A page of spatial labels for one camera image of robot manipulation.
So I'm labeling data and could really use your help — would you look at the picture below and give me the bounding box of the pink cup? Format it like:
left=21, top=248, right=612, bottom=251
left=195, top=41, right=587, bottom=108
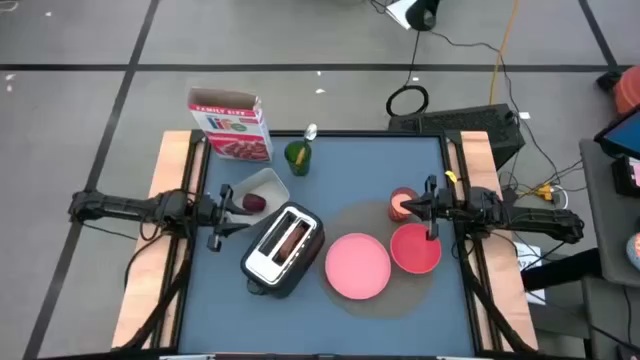
left=388, top=186, right=420, bottom=224

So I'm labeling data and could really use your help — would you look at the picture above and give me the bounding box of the black caster wheel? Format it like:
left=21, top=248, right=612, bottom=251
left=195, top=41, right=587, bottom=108
left=595, top=69, right=624, bottom=94

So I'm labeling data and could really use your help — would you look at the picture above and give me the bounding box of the black round stand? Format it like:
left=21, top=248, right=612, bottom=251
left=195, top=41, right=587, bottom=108
left=404, top=0, right=441, bottom=32

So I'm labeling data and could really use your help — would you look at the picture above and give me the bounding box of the red round bowl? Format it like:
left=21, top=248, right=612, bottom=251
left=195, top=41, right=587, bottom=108
left=389, top=222, right=443, bottom=275

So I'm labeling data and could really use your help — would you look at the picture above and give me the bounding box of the white paper label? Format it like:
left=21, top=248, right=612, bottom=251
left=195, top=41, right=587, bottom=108
left=513, top=242, right=547, bottom=306

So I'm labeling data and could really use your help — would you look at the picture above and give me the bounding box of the metal spoon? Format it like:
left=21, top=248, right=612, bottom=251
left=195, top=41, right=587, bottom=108
left=294, top=123, right=319, bottom=167

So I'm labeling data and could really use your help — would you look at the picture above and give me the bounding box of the round woven grey placemat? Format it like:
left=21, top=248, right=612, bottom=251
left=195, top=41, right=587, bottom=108
left=314, top=199, right=436, bottom=320

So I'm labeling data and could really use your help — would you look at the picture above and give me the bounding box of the black device pink screen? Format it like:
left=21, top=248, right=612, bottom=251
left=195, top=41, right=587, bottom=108
left=610, top=154, right=640, bottom=198

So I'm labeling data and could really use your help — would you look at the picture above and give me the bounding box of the pink round plate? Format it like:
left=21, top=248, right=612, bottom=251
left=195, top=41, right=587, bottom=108
left=324, top=232, right=393, bottom=301

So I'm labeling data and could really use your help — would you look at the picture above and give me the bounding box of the orange round object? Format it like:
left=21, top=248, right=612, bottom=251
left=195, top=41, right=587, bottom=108
left=613, top=64, right=640, bottom=115

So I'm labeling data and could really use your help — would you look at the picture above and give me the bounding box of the white paper sheet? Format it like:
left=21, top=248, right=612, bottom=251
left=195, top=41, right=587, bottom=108
left=385, top=0, right=419, bottom=30

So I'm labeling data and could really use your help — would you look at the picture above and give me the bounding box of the grey side table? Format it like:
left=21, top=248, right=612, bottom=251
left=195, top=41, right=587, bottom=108
left=578, top=137, right=640, bottom=289

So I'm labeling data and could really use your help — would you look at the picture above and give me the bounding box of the green plastic cup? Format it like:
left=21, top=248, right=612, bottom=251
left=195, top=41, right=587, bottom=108
left=283, top=140, right=313, bottom=177

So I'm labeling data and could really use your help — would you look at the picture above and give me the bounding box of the white square dish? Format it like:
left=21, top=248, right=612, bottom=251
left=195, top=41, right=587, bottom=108
left=223, top=167, right=291, bottom=227

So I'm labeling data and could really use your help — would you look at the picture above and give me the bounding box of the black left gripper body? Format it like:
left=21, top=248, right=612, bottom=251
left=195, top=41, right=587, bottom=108
left=198, top=183, right=234, bottom=253

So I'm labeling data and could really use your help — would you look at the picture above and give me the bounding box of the black floor beam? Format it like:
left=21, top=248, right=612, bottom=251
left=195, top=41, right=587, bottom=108
left=519, top=247, right=604, bottom=292

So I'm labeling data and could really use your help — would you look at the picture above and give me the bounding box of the black coiled cable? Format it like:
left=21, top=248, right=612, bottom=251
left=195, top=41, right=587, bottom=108
left=385, top=29, right=430, bottom=118

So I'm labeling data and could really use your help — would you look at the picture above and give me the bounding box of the black tablet blue screen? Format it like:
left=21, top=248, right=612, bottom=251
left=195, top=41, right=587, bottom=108
left=593, top=107, right=640, bottom=161

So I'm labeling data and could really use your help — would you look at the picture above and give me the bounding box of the dark red apple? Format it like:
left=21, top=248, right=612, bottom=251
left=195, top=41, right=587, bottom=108
left=242, top=193, right=268, bottom=214

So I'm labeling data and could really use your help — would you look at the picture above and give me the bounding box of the yellow cable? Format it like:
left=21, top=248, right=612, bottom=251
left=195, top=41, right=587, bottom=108
left=488, top=0, right=521, bottom=106

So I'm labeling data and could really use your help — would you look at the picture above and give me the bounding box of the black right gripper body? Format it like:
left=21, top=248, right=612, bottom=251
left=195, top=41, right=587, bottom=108
left=424, top=174, right=470, bottom=242

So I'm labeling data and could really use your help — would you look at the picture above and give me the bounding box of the black computer tower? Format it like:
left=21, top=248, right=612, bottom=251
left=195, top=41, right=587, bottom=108
left=388, top=103, right=526, bottom=171

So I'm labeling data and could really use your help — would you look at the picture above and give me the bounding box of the black and silver toaster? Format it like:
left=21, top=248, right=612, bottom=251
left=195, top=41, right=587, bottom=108
left=239, top=201, right=326, bottom=300

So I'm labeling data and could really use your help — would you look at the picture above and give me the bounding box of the Life cinnamon cereal box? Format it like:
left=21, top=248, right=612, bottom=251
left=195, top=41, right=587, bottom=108
left=187, top=87, right=275, bottom=163

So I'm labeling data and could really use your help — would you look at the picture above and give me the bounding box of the colourful ball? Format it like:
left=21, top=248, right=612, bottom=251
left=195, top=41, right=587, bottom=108
left=625, top=232, right=640, bottom=271

